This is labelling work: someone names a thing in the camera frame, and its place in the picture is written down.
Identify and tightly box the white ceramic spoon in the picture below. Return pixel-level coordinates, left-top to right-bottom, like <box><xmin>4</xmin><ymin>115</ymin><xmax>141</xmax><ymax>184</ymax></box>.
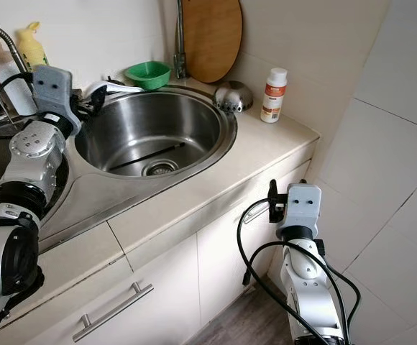
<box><xmin>86</xmin><ymin>79</ymin><xmax>145</xmax><ymax>98</ymax></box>

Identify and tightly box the black chopstick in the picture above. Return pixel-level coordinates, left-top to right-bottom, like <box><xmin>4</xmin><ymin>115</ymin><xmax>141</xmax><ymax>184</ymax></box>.
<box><xmin>109</xmin><ymin>145</ymin><xmax>184</xmax><ymax>174</ymax></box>
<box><xmin>108</xmin><ymin>144</ymin><xmax>183</xmax><ymax>172</ymax></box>

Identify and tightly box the cream kitchen cabinet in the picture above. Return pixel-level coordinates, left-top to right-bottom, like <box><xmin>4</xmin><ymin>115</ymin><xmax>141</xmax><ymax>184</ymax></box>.
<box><xmin>22</xmin><ymin>72</ymin><xmax>321</xmax><ymax>345</ymax></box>

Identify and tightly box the green plastic bowl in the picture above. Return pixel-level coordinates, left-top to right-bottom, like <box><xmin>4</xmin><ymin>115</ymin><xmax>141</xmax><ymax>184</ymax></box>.
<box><xmin>124</xmin><ymin>61</ymin><xmax>172</xmax><ymax>91</ymax></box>

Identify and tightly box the yellow plastic bottle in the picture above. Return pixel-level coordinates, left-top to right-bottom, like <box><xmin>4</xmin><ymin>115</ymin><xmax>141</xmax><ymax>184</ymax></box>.
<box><xmin>19</xmin><ymin>22</ymin><xmax>51</xmax><ymax>73</ymax></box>

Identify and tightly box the white pump soap bottle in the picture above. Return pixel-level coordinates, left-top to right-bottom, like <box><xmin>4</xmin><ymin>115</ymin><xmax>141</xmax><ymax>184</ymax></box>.
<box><xmin>0</xmin><ymin>40</ymin><xmax>38</xmax><ymax>117</ymax></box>

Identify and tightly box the stainless steel sink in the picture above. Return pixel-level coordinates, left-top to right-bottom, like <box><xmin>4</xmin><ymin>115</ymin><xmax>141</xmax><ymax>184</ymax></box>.
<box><xmin>0</xmin><ymin>85</ymin><xmax>238</xmax><ymax>252</ymax></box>

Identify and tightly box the steel gooseneck faucet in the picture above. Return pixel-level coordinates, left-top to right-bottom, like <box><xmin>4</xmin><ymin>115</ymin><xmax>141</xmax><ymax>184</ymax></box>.
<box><xmin>0</xmin><ymin>20</ymin><xmax>37</xmax><ymax>87</ymax></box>

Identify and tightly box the white bottle orange label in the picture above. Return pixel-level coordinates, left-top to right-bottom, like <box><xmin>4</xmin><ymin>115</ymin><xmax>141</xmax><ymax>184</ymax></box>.
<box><xmin>260</xmin><ymin>68</ymin><xmax>288</xmax><ymax>124</ymax></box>

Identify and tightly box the steel dome sink strainer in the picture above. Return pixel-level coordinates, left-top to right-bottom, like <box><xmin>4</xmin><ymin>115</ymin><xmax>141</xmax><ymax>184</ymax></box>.
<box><xmin>214</xmin><ymin>80</ymin><xmax>255</xmax><ymax>114</ymax></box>

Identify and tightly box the round wooden cutting board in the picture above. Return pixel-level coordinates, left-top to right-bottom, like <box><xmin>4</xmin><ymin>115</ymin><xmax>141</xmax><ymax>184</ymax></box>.
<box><xmin>176</xmin><ymin>0</ymin><xmax>244</xmax><ymax>84</ymax></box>

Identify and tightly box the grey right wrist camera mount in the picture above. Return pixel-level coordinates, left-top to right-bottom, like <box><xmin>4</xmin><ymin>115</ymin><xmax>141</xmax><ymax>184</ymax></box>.
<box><xmin>277</xmin><ymin>183</ymin><xmax>322</xmax><ymax>242</ymax></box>

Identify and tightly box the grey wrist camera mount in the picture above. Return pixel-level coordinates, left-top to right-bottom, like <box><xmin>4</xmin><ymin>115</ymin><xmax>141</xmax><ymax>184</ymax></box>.
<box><xmin>32</xmin><ymin>65</ymin><xmax>83</xmax><ymax>137</ymax></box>
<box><xmin>277</xmin><ymin>183</ymin><xmax>322</xmax><ymax>242</ymax></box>

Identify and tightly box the short steel cabinet handle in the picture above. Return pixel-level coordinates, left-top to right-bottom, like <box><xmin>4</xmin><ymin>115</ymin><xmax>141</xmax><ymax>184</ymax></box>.
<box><xmin>241</xmin><ymin>194</ymin><xmax>274</xmax><ymax>225</ymax></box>

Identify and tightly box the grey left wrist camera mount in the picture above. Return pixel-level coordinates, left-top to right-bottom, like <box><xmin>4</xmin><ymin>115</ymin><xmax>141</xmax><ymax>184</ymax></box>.
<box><xmin>32</xmin><ymin>65</ymin><xmax>83</xmax><ymax>137</ymax></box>

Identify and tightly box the long steel cabinet handle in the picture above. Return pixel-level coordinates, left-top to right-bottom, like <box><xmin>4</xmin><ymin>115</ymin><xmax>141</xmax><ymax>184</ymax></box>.
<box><xmin>72</xmin><ymin>282</ymin><xmax>155</xmax><ymax>343</ymax></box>

